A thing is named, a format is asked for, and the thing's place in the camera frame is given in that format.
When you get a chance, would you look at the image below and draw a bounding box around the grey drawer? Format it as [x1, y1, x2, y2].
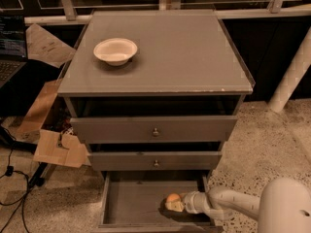
[64, 95, 245, 145]
[89, 143, 222, 171]
[91, 171, 223, 233]

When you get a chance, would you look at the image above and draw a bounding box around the white paper bowl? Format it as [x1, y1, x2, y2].
[93, 38, 138, 66]

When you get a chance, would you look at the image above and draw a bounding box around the brass top drawer knob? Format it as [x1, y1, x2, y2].
[153, 128, 160, 137]

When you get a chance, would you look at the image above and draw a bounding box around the grey drawer cabinet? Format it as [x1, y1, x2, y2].
[57, 9, 256, 180]

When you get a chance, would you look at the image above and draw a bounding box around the grey top drawer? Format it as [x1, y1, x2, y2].
[64, 95, 245, 145]

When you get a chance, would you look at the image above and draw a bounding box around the black laptop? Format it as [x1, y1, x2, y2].
[0, 15, 27, 87]

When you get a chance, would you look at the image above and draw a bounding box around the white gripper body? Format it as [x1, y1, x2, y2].
[183, 191, 208, 214]

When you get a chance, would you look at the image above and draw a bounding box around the white diagonal pole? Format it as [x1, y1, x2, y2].
[268, 28, 311, 113]

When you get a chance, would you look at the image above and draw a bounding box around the brown paper sheet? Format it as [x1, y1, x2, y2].
[26, 24, 76, 68]

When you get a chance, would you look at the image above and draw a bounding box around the grey middle drawer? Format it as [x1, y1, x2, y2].
[89, 143, 222, 171]

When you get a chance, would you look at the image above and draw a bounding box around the orange fruit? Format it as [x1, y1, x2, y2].
[166, 193, 181, 202]

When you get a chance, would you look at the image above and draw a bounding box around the grey bottom drawer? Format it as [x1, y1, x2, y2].
[91, 171, 223, 233]

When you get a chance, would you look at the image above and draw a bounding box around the black cable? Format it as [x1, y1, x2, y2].
[0, 126, 33, 233]

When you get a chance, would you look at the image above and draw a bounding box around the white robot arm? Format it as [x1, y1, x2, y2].
[165, 178, 311, 233]

